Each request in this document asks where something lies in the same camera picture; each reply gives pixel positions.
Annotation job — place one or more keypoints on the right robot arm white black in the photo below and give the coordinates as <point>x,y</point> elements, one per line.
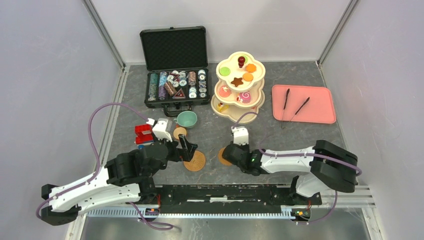
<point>323,166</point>

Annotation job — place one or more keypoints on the orange flower cookie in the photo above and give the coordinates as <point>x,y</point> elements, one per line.
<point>251,68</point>

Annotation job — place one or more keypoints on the triangular all-in button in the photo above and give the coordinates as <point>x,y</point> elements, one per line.
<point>179,94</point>

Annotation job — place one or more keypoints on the green teacup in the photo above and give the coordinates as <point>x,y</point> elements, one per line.
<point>187,119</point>

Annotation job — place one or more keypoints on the red toy brick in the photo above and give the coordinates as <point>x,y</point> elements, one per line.
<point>144,134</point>

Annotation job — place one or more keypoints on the patterned round wooden coaster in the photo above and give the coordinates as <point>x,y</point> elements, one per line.
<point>197,162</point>

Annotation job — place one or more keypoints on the orange wooden cup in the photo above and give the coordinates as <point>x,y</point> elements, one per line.
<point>179,131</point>

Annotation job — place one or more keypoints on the black poker chip case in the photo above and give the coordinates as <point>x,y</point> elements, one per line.
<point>175,49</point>

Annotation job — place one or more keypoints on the pink cupcake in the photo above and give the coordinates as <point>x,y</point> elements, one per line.
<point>224,91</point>

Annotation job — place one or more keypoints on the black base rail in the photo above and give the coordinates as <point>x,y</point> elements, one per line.
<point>230,199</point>

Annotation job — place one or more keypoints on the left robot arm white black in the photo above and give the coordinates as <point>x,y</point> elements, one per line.
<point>125,179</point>

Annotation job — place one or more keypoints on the cream three-tier serving stand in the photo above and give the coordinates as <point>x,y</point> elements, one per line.
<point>238,112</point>

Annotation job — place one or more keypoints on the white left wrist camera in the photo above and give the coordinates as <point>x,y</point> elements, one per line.
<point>161,130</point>

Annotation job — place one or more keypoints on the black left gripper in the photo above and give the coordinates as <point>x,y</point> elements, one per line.
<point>186,152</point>

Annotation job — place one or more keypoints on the black serving tongs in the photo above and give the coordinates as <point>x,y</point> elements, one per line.
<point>291,107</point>

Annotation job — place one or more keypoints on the orange macaron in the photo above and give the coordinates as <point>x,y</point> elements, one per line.
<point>247,77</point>

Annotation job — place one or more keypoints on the chocolate star cookie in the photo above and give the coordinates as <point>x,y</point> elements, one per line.
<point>237,81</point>

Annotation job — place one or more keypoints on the yellow roll cake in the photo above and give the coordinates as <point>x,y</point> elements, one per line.
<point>221,107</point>

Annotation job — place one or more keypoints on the plain round wooden coaster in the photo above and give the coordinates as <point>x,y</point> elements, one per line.
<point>221,159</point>

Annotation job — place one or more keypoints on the pink plastic tray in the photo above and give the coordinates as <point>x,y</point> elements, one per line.
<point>319,110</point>

